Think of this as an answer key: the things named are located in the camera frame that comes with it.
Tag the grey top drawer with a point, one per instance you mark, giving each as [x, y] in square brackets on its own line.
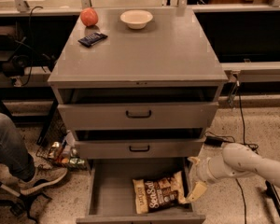
[137, 116]

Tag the grey drawer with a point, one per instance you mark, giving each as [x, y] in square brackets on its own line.
[132, 149]
[112, 197]
[137, 116]

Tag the black chair base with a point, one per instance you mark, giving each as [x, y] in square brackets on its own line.
[23, 203]

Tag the grey drawer cabinet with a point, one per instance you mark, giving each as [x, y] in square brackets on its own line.
[168, 61]

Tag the brown sea salt chip bag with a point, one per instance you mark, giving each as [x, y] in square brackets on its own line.
[159, 194]

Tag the red apple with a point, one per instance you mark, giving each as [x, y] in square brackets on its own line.
[89, 17]

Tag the dark blue snack bar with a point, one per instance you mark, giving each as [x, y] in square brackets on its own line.
[92, 39]

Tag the person leg in jeans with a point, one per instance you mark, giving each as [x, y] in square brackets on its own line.
[13, 152]

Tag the dark machine on left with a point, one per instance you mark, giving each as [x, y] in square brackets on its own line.
[17, 58]

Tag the black power adapter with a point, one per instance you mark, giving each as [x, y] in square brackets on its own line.
[213, 141]

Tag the grey middle drawer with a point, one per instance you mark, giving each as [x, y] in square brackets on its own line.
[132, 149]

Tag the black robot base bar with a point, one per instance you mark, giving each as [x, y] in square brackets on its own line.
[272, 193]

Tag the grey sneaker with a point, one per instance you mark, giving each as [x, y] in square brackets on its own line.
[43, 178]

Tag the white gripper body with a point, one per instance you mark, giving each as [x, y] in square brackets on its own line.
[202, 170]

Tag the white bowl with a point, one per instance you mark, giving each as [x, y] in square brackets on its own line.
[136, 19]

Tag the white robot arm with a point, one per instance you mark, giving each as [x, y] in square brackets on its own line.
[235, 160]

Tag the wire basket with snacks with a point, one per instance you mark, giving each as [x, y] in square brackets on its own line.
[61, 153]

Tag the grey bottom drawer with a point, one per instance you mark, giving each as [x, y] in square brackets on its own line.
[112, 197]

